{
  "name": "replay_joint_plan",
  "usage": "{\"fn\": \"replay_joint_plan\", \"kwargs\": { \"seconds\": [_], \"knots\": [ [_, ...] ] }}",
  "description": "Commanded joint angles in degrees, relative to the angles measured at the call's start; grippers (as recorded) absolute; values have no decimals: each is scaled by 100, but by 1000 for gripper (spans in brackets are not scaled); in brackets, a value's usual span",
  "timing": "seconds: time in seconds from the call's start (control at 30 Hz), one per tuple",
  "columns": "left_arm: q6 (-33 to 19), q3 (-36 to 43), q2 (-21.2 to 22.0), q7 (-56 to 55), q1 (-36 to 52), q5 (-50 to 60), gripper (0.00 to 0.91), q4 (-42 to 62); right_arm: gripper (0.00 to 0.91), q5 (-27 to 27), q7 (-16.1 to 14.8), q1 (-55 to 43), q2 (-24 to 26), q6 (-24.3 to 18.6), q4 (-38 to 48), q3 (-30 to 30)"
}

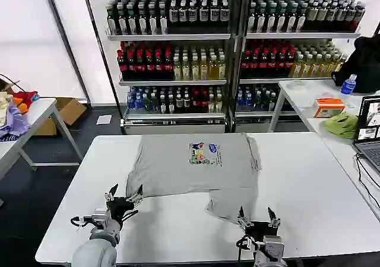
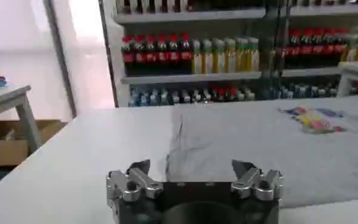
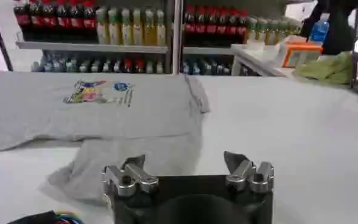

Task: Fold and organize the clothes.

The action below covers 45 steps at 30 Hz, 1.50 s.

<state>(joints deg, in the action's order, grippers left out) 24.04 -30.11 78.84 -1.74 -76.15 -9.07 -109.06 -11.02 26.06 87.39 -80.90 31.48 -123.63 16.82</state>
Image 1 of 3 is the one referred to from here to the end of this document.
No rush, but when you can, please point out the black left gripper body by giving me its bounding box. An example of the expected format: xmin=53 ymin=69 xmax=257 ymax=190
xmin=106 ymin=196 xmax=139 ymax=221

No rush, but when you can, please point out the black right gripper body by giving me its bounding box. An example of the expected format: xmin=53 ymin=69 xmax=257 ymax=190
xmin=244 ymin=220 xmax=281 ymax=239

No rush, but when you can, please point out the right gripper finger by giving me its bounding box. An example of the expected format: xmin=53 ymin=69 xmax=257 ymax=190
xmin=236 ymin=205 xmax=254 ymax=230
xmin=267 ymin=206 xmax=281 ymax=228

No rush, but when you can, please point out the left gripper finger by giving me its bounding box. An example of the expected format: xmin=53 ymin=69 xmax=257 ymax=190
xmin=125 ymin=184 xmax=144 ymax=205
xmin=104 ymin=183 xmax=119 ymax=203

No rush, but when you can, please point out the grey printed t-shirt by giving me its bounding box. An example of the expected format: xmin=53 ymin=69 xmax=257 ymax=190
xmin=125 ymin=132 xmax=264 ymax=225

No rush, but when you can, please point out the brown cardboard box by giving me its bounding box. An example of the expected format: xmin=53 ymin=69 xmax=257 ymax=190
xmin=31 ymin=97 xmax=88 ymax=136

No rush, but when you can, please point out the white side table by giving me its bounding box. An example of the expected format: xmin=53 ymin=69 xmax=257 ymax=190
xmin=0 ymin=97 xmax=84 ymax=182
xmin=268 ymin=79 xmax=366 ymax=133
xmin=305 ymin=117 xmax=380 ymax=219

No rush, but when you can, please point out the green cloth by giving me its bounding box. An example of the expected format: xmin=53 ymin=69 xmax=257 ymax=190
xmin=322 ymin=112 xmax=359 ymax=140

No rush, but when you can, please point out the purple cloth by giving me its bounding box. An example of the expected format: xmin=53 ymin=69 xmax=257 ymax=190
xmin=0 ymin=101 xmax=32 ymax=142

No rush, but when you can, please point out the orange tissue box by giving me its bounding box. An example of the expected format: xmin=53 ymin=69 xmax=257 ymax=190
xmin=313 ymin=97 xmax=347 ymax=119

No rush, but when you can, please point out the red orange cloth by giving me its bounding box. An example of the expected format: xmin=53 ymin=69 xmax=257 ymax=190
xmin=11 ymin=90 xmax=41 ymax=114

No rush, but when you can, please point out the open laptop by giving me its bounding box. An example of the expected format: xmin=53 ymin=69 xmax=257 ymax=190
xmin=353 ymin=94 xmax=380 ymax=173

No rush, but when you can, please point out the white tape roll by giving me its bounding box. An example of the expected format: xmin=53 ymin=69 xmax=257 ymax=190
xmin=287 ymin=79 xmax=307 ymax=91

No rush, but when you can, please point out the beige cloth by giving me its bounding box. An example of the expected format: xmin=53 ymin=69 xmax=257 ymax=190
xmin=0 ymin=91 xmax=14 ymax=129

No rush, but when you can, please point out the metal shelf with bottles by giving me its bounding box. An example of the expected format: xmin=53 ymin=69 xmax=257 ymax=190
xmin=81 ymin=0 xmax=240 ymax=135
xmin=234 ymin=0 xmax=366 ymax=133

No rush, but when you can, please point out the small open cardboard box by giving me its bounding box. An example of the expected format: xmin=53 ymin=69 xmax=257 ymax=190
xmin=0 ymin=78 xmax=21 ymax=95

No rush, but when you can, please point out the blue capped water bottle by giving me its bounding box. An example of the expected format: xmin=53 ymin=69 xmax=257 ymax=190
xmin=339 ymin=74 xmax=358 ymax=109

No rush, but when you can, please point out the black backpack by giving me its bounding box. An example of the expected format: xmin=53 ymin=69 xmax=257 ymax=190
xmin=330 ymin=35 xmax=380 ymax=94

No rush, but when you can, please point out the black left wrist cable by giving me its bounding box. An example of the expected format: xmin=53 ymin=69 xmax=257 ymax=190
xmin=119 ymin=208 xmax=139 ymax=224

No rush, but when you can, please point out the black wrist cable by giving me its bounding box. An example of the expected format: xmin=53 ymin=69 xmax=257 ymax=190
xmin=119 ymin=208 xmax=139 ymax=224
xmin=235 ymin=234 xmax=254 ymax=262

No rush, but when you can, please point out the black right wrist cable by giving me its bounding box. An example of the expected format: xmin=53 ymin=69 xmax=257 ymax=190
xmin=235 ymin=234 xmax=254 ymax=262

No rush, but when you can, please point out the black laptop cable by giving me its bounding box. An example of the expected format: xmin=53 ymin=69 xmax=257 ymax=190
xmin=354 ymin=152 xmax=380 ymax=212

